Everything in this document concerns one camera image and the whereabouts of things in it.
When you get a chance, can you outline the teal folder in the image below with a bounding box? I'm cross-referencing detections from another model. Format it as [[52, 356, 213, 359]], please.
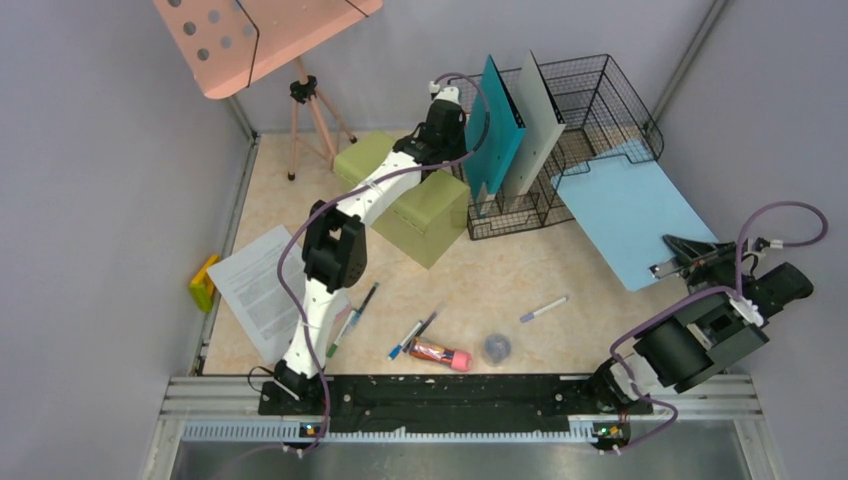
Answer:
[[464, 55, 525, 203]]

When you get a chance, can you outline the light blue clipboard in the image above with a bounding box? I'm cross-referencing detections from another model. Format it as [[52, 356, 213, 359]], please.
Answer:
[[551, 139, 717, 292]]

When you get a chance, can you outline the green rectangular box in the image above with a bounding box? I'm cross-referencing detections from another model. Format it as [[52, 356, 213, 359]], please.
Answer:
[[333, 131, 470, 269]]

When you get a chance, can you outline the grey white folder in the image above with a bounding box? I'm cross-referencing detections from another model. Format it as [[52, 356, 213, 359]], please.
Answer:
[[502, 50, 565, 199]]

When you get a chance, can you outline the black wire desk organizer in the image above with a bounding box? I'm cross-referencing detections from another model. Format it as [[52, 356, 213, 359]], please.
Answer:
[[467, 53, 665, 240]]

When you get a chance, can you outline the white blue marker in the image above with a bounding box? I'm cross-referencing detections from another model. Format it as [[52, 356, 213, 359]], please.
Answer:
[[519, 296, 569, 323]]

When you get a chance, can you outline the printed paper clipboard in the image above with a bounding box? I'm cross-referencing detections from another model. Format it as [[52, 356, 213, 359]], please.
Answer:
[[208, 225, 299, 363]]

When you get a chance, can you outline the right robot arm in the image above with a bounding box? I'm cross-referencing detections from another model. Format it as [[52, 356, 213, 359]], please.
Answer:
[[586, 235, 814, 412]]

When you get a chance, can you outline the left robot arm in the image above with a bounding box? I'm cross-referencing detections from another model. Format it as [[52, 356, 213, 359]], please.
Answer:
[[260, 95, 468, 415]]

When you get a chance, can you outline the black pen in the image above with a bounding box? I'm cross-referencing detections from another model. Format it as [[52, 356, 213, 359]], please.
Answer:
[[349, 282, 380, 327]]

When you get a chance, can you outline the clear round container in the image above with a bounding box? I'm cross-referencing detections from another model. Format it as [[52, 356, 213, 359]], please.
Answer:
[[482, 333, 512, 366]]

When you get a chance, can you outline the pink capped pencil tube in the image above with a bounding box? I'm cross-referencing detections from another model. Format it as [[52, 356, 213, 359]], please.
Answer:
[[408, 337, 473, 373]]

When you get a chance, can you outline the blue capped marker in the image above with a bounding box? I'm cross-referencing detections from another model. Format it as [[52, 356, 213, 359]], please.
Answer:
[[387, 320, 424, 360]]

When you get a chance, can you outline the pink music stand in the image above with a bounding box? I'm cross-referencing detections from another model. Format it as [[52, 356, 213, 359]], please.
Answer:
[[153, 0, 383, 180]]

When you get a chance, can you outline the green capped marker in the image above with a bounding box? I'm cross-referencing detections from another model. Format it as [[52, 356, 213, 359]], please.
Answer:
[[326, 310, 357, 358]]

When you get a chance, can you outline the yellow green block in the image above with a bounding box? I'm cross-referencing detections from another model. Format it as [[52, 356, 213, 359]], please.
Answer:
[[188, 255, 220, 313]]

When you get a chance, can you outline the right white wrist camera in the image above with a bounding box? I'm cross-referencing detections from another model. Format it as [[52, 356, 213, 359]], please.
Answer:
[[747, 237, 784, 256]]

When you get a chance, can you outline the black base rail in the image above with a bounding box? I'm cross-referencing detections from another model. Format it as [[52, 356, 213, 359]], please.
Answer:
[[258, 374, 653, 434]]

